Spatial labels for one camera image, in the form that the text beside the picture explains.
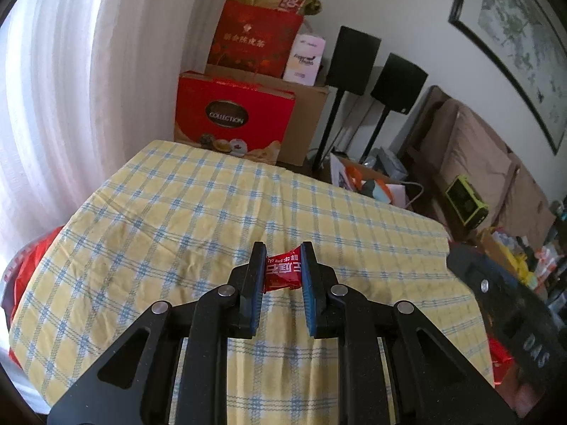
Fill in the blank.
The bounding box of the red cookie gift box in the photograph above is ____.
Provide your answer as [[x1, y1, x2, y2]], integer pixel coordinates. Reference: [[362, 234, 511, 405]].
[[174, 70, 297, 164]]

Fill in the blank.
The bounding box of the cardboard box on sofa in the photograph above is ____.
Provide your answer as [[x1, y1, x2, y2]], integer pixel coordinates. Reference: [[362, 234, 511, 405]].
[[492, 226, 567, 293]]

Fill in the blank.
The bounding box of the red plastic bag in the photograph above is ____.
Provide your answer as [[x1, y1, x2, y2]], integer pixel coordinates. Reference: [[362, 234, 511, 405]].
[[0, 226, 67, 364]]

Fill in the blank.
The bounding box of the white curtain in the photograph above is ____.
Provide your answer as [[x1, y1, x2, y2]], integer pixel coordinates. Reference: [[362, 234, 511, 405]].
[[0, 0, 209, 249]]

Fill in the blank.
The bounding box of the green portable radio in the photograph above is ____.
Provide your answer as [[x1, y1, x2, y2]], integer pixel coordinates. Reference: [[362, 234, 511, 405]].
[[445, 176, 489, 226]]

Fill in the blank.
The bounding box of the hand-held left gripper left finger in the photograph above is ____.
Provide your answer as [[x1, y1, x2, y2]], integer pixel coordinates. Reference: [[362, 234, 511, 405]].
[[46, 241, 268, 425]]

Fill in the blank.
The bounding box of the framed landscape painting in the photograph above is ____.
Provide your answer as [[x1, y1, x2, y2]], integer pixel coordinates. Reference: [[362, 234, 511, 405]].
[[448, 0, 567, 155]]

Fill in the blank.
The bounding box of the brown cardboard box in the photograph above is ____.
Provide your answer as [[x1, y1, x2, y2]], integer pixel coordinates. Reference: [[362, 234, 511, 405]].
[[204, 64, 332, 166]]

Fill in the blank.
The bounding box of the pink white small box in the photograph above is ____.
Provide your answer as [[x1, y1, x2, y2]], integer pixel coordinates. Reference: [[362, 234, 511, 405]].
[[282, 33, 327, 86]]

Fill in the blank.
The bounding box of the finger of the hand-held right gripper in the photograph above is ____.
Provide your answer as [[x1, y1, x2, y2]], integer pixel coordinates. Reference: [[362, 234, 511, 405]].
[[445, 247, 506, 315]]

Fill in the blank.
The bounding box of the red floral gift bag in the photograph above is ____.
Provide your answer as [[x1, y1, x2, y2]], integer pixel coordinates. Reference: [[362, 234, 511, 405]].
[[207, 0, 306, 78]]

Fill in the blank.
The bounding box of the brown sofa cushion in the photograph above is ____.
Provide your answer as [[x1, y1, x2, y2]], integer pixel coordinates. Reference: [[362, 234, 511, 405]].
[[432, 100, 519, 226], [505, 153, 556, 231]]

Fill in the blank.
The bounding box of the white shopping bag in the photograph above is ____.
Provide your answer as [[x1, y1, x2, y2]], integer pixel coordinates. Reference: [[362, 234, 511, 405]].
[[330, 153, 408, 208]]

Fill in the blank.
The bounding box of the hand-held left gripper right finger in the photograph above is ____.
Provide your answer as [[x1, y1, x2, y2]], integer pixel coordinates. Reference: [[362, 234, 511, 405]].
[[298, 241, 517, 425]]

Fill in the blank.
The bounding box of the dark wooden sofa armrest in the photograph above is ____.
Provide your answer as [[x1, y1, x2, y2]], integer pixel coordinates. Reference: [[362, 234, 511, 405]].
[[401, 142, 448, 231]]

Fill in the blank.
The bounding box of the black speaker on stand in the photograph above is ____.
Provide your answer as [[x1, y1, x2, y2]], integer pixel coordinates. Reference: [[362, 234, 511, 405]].
[[359, 53, 429, 162], [312, 25, 382, 171]]

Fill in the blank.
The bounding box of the grey plastic device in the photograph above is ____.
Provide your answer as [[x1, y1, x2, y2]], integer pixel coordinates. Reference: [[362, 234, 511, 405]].
[[376, 148, 408, 178]]

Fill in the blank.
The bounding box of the brown sofa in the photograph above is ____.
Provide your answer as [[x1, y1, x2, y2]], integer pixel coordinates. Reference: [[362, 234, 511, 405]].
[[401, 85, 567, 257]]

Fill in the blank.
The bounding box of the yellow plaid tablecloth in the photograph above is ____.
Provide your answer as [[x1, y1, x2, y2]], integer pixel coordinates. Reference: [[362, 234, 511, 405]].
[[9, 139, 494, 425]]

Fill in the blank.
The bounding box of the small red candy packet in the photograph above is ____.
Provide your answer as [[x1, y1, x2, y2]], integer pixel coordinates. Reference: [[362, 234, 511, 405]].
[[263, 250, 306, 293]]

